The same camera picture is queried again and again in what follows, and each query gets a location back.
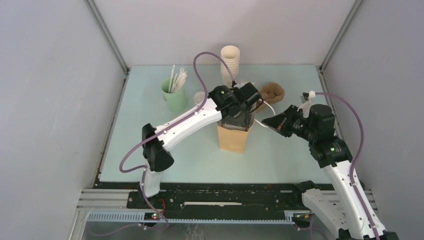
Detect stack of paper cups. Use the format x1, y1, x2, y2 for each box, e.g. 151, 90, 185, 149
220, 45, 240, 88

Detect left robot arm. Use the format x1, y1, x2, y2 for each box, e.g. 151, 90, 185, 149
138, 82, 262, 208

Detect brown pulp cup carrier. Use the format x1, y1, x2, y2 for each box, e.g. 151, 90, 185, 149
259, 82, 285, 106

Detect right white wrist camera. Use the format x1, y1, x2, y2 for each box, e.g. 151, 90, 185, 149
299, 90, 316, 117

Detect wrapped white straws bundle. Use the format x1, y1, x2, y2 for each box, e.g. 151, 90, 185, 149
167, 65, 188, 94

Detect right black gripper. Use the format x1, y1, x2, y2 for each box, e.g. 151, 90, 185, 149
261, 104, 317, 142

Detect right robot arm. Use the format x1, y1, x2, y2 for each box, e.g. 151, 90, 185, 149
262, 104, 399, 240

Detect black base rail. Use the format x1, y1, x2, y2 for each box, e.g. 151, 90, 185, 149
77, 183, 312, 226

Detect green straw holder cup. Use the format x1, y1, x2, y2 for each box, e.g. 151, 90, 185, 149
161, 78, 188, 113

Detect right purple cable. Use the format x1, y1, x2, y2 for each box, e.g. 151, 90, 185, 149
308, 92, 382, 240

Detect white plastic lids stack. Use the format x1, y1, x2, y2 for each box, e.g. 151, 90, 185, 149
193, 91, 208, 107

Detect brown paper bag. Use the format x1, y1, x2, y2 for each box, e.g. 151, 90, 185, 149
216, 81, 276, 154

